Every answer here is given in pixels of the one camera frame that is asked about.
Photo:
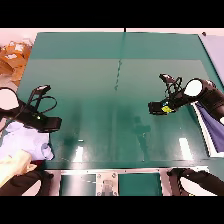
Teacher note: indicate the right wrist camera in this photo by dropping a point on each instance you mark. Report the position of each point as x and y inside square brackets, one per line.
[166, 79]

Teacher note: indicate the silver frame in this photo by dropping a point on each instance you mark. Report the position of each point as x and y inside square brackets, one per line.
[106, 183]

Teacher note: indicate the pale blue shirt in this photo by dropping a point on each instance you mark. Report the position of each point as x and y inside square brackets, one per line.
[23, 140]

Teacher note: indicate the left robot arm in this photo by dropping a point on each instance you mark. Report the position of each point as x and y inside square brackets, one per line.
[20, 111]

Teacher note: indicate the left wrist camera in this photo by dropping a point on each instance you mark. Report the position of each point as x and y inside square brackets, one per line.
[42, 89]

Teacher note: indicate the cream garment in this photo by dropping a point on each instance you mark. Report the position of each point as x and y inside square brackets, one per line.
[15, 166]

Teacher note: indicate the brown cardboard boxes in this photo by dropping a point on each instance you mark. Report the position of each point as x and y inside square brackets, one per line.
[15, 60]

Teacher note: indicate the dark red garment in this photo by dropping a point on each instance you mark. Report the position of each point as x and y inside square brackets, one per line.
[38, 164]

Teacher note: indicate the purple garment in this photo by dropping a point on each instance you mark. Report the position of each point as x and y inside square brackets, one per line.
[215, 130]

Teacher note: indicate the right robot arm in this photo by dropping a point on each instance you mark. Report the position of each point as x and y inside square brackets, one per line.
[210, 96]

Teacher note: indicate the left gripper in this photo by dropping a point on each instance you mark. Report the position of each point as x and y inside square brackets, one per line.
[46, 124]

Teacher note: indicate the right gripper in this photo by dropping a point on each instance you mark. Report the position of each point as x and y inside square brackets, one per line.
[160, 107]

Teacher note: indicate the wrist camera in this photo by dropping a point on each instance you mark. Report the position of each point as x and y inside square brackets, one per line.
[166, 79]
[42, 89]

